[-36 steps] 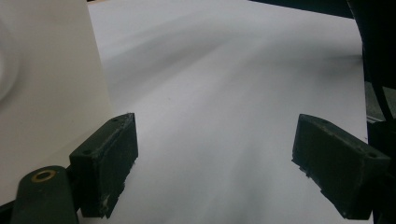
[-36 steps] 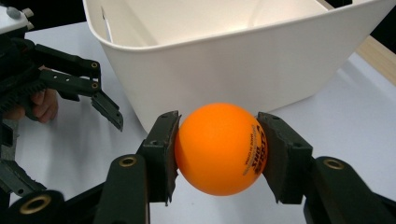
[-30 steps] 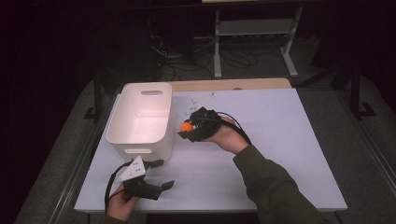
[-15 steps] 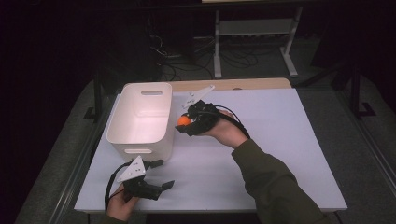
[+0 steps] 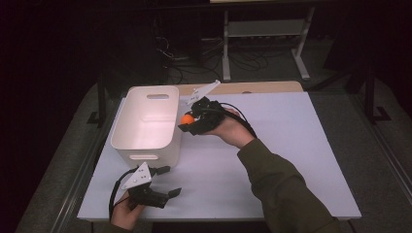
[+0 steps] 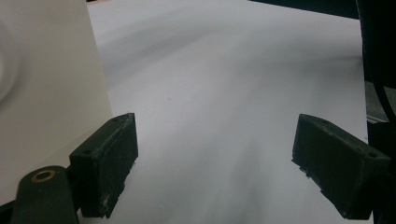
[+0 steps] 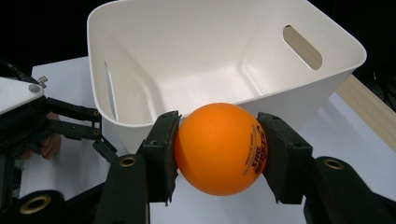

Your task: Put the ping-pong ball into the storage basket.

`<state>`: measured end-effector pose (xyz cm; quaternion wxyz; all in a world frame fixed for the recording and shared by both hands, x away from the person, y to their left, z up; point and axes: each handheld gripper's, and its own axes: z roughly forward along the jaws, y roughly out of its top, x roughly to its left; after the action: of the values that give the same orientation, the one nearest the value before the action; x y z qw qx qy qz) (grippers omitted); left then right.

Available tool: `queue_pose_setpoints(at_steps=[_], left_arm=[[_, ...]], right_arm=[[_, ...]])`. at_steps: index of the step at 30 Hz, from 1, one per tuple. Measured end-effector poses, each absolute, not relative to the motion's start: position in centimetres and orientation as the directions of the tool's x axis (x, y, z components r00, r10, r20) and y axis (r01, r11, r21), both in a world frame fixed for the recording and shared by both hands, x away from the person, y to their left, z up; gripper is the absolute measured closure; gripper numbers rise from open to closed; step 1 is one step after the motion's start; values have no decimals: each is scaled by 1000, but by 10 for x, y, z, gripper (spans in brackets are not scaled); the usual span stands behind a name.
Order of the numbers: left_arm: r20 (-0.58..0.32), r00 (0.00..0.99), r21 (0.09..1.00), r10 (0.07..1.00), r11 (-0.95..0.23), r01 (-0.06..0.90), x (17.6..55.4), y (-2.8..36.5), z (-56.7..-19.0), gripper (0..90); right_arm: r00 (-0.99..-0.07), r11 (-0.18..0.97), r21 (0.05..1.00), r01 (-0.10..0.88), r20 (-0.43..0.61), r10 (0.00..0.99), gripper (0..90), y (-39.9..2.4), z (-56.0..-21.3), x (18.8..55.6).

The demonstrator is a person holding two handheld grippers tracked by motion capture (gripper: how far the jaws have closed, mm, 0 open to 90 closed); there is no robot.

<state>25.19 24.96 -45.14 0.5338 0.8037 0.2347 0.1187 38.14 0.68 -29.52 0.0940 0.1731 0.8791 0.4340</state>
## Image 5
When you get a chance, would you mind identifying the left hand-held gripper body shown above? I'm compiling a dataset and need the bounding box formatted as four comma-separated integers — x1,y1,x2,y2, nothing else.
120,161,171,210

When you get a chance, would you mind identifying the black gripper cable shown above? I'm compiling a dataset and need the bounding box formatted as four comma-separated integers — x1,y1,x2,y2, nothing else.
108,166,142,219
207,102,258,140

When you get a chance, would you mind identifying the tangle of floor cables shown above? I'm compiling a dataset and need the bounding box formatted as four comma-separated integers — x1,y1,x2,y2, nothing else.
154,34,270,83

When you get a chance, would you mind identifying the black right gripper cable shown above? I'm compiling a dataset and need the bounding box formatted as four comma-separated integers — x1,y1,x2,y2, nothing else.
207,102,258,140

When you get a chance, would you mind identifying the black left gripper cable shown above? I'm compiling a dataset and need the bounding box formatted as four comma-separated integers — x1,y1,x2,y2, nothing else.
108,166,142,219

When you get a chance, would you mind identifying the white plastic storage bin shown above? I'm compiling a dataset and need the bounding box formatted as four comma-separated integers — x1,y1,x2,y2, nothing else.
110,84,183,170

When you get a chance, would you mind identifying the grey metal stand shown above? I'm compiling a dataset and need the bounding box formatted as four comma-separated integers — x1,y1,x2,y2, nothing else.
210,0,325,83

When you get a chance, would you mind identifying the person's right hand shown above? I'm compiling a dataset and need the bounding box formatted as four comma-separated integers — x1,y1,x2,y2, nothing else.
205,108,257,150

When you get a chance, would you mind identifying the black floor stand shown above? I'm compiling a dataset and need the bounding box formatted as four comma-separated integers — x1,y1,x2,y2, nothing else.
86,69,109,126
364,62,392,123

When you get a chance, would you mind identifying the orange ball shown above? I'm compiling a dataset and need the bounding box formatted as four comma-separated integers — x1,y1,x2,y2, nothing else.
180,114,196,126

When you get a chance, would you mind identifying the person's left hand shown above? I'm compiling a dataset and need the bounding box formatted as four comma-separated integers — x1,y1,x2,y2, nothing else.
110,191,146,231

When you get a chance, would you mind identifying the white board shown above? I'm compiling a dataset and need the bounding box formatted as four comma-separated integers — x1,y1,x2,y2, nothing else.
77,90,362,222

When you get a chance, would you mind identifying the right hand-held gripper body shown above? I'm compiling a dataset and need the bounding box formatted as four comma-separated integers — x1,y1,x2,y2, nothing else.
186,79,226,136

